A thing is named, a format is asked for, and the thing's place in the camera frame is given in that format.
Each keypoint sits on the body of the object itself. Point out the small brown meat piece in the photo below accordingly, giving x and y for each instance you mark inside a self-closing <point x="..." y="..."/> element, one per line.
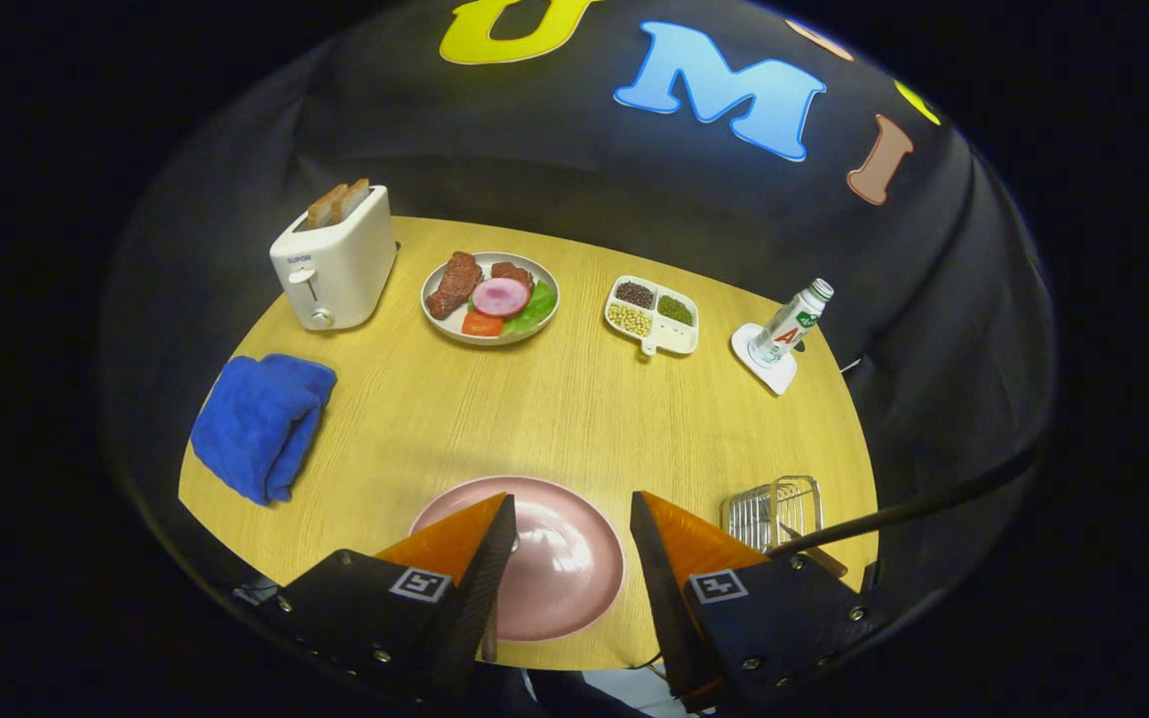
<point x="513" y="272"/>

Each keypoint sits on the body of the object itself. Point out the white square coaster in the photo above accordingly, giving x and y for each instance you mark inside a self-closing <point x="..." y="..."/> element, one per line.
<point x="772" y="377"/>

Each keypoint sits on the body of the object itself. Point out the green lettuce leaf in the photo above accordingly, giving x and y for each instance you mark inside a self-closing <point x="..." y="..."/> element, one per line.
<point x="537" y="307"/>

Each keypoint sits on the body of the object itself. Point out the large brown meat piece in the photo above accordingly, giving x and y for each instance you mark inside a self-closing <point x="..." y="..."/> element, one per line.
<point x="453" y="284"/>

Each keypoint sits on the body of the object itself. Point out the blue folded towel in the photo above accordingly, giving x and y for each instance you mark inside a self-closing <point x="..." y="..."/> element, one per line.
<point x="255" y="424"/>

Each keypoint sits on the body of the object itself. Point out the pink ham slice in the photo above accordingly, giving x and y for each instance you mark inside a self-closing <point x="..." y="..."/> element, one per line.
<point x="501" y="297"/>

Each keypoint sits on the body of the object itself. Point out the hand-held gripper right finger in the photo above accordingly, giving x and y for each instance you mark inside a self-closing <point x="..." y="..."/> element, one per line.
<point x="664" y="598"/>

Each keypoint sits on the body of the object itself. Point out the pink round plate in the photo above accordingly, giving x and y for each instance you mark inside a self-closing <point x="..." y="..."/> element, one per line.
<point x="565" y="568"/>

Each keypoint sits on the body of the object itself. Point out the white plate with food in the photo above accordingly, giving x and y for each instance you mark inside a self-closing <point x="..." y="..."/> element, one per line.
<point x="440" y="325"/>

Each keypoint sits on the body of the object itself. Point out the toast bread slice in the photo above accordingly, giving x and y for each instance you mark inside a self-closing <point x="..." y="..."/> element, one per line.
<point x="355" y="196"/>
<point x="323" y="207"/>

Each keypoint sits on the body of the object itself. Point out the orange carrot slice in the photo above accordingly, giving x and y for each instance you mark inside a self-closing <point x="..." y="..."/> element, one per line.
<point x="481" y="324"/>

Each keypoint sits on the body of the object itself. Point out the white divided bean dish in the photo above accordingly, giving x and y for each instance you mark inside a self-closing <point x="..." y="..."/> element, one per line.
<point x="676" y="336"/>

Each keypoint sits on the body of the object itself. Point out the white drink bottle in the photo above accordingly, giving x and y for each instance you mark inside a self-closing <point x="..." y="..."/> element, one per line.
<point x="789" y="324"/>

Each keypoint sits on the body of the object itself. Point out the white toaster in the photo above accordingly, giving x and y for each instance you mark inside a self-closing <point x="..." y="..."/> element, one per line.
<point x="340" y="269"/>

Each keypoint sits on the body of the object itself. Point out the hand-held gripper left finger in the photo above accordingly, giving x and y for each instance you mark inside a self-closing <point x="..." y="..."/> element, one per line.
<point x="480" y="578"/>

